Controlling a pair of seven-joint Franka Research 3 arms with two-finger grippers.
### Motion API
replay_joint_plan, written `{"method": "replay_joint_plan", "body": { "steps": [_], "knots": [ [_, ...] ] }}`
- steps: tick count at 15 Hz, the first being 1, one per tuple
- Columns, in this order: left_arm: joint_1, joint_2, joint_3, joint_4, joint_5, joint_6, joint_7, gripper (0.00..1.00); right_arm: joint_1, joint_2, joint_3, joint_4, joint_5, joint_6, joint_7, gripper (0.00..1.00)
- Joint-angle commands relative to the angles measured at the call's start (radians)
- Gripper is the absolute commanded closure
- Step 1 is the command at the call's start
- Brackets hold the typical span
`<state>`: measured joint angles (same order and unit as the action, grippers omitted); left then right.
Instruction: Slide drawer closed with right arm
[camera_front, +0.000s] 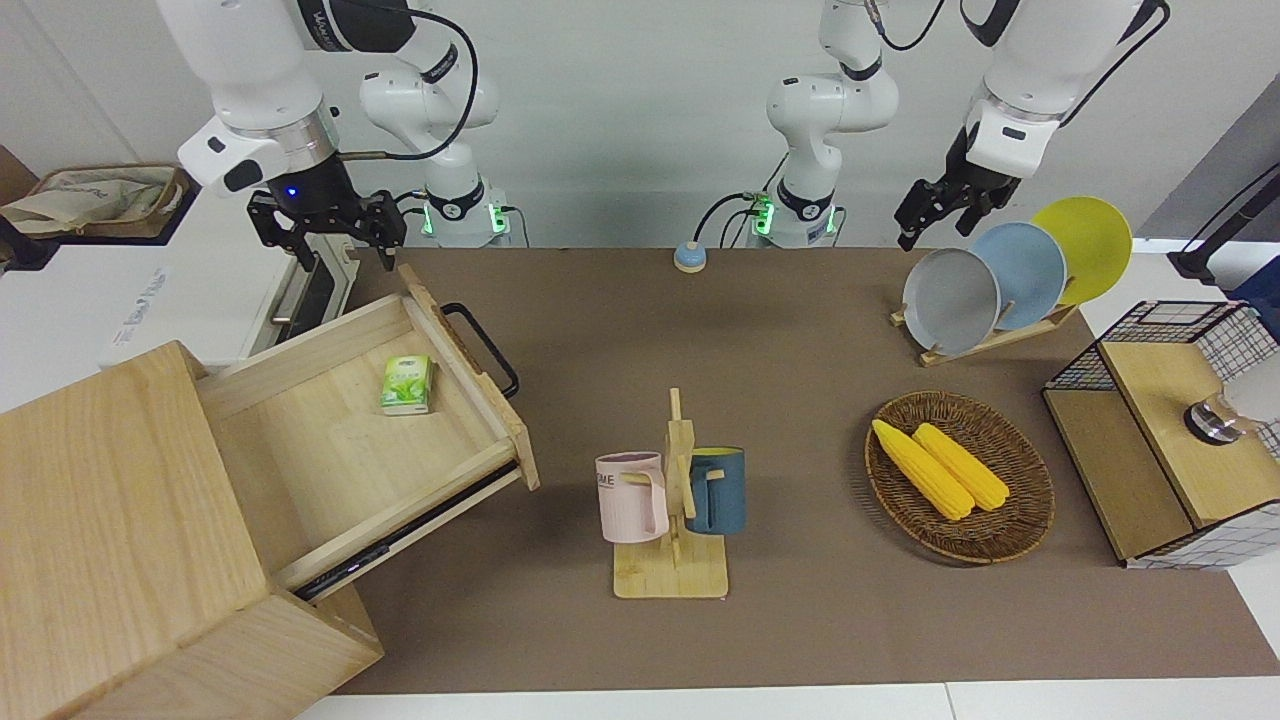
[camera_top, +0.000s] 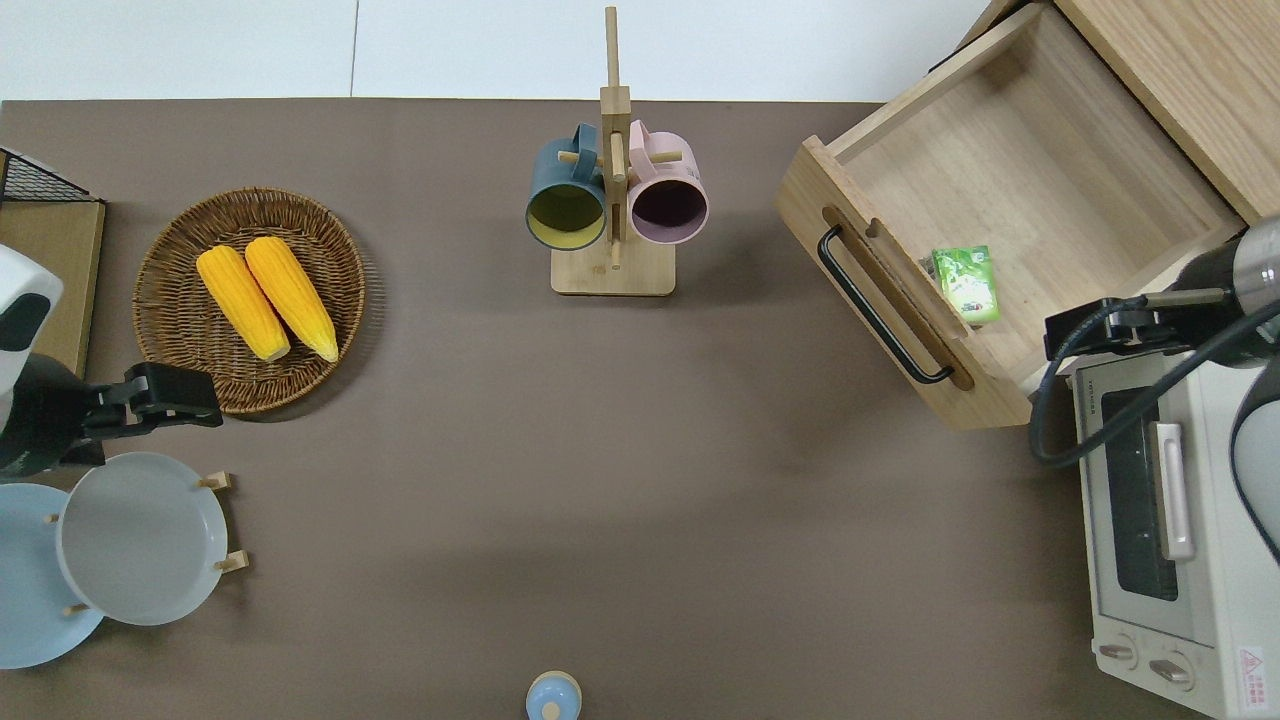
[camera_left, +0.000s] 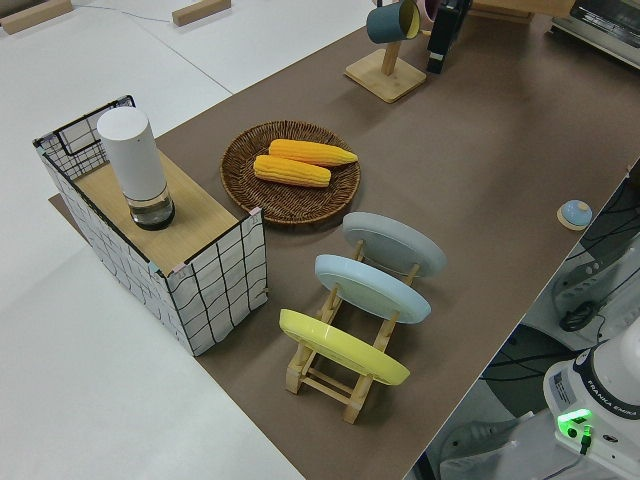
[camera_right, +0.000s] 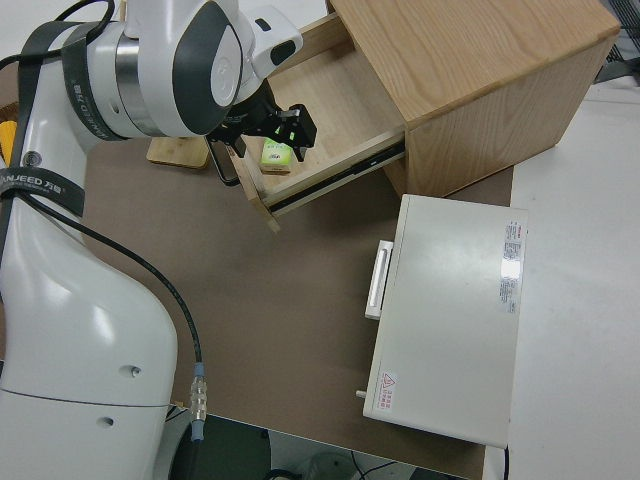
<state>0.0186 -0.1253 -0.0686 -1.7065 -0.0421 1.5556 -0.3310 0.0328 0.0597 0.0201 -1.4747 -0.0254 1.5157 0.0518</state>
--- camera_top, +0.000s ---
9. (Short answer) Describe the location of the light wooden drawer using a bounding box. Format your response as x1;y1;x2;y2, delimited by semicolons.
775;3;1247;431

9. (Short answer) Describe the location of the blue bell with wooden knob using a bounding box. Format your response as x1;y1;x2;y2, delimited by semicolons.
526;671;583;720

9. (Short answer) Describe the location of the cream oven door handle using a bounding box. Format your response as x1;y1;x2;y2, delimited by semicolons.
1154;421;1197;561

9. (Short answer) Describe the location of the green snack packet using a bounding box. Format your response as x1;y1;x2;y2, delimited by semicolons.
930;245;1001;327

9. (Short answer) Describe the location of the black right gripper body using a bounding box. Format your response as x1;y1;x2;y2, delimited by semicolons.
1044;297;1192;362

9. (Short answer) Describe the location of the wooden mug tree stand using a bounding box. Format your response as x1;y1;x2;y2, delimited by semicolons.
551;5;684;297

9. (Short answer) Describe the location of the pink mug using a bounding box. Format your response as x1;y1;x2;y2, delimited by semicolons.
627;120;710;246

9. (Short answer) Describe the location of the brown table mat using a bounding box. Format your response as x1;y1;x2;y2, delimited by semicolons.
0;98;1201;720

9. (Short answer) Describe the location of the grey plate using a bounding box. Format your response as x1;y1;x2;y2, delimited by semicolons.
57;451;230;627

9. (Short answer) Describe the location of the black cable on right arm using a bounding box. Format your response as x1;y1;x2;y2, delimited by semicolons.
1029;298;1280;471

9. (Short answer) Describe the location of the light wooden cabinet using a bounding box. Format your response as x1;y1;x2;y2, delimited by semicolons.
955;0;1280;226

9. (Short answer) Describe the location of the teal mug with yellow inside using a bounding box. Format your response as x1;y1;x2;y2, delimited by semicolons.
526;123;609;251

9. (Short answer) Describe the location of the yellow corn cob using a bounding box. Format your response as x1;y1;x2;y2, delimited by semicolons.
245;236;340;364
196;245;292;363

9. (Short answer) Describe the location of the black metal drawer handle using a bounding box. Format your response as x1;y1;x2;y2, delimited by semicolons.
817;225;956;385

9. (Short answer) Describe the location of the light blue plate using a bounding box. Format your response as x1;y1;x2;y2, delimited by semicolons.
0;482;107;670

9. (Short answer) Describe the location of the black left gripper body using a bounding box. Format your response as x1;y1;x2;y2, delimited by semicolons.
84;361;224;442

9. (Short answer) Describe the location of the wooden plate rack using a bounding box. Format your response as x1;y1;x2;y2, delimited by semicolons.
44;470;250;617

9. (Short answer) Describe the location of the round brown wicker basket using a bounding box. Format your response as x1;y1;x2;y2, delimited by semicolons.
133;187;368;416

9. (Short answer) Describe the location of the cream toaster oven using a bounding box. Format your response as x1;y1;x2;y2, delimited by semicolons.
1072;350;1280;720

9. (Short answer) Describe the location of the black wire box with wooden board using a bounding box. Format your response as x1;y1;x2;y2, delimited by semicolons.
0;147;107;382

